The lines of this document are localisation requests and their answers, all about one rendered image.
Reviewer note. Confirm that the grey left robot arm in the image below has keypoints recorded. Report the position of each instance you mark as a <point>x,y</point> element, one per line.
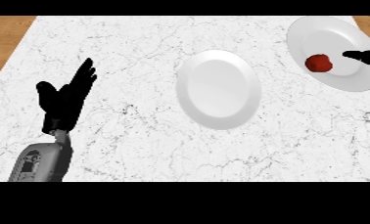
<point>44,161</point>

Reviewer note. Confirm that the white oval plate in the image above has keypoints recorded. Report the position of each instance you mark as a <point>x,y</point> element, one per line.
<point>217,89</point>

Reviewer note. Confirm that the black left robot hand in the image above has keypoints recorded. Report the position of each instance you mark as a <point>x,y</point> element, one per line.
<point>66,99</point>

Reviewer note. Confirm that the red bell pepper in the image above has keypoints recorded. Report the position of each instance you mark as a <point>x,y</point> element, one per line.
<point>318,63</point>

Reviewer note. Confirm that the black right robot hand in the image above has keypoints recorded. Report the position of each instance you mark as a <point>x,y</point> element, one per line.
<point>358,55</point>

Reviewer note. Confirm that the white round plate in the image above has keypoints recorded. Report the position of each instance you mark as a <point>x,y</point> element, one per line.
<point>331,42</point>

